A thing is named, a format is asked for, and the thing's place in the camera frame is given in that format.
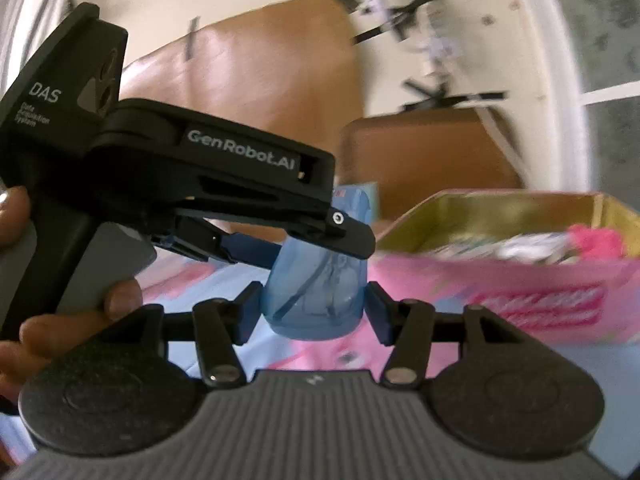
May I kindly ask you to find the blue pink printed bedsheet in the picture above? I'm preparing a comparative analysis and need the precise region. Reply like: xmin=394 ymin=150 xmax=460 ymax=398
xmin=0 ymin=240 xmax=640 ymax=463

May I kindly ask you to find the white printed cloth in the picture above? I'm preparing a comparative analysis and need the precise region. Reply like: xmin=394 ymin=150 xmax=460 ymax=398
xmin=434 ymin=231 xmax=572 ymax=264

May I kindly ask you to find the pink fluffy item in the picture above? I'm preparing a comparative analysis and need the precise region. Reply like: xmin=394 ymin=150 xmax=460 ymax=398
xmin=567 ymin=224 xmax=632 ymax=262

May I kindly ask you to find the translucent blue plastic cup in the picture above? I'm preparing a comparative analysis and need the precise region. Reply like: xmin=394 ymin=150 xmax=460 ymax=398
xmin=259 ymin=195 xmax=373 ymax=342

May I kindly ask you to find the pink cardboard box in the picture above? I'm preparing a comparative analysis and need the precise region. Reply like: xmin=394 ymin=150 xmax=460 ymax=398
xmin=374 ymin=189 xmax=640 ymax=347

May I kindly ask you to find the white door frame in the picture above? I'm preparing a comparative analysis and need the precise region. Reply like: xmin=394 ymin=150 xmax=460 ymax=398
xmin=502 ymin=0 xmax=608 ymax=196

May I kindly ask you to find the person's left hand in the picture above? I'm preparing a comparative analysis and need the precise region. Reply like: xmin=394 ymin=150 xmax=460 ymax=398
xmin=0 ymin=187 xmax=144 ymax=402

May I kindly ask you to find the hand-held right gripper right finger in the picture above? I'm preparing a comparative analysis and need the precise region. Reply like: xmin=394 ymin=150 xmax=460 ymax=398
xmin=364 ymin=282 xmax=507 ymax=389

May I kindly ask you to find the black wall rack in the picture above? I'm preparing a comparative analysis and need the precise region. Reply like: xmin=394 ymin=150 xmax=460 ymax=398
xmin=322 ymin=0 xmax=512 ymax=113

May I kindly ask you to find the white curtain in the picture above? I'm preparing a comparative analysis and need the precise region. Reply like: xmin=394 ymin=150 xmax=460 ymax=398
xmin=0 ymin=0 xmax=56 ymax=68

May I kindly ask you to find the wooden nightstand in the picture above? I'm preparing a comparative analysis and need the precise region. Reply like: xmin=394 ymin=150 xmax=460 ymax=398
xmin=340 ymin=107 xmax=526 ymax=223

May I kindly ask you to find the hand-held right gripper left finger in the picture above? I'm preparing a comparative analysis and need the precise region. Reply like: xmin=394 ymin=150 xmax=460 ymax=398
xmin=126 ymin=282 xmax=264 ymax=389

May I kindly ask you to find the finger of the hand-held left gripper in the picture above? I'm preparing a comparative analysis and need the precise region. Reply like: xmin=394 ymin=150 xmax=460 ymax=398
xmin=277 ymin=207 xmax=377 ymax=260
xmin=150 ymin=214 xmax=285 ymax=272

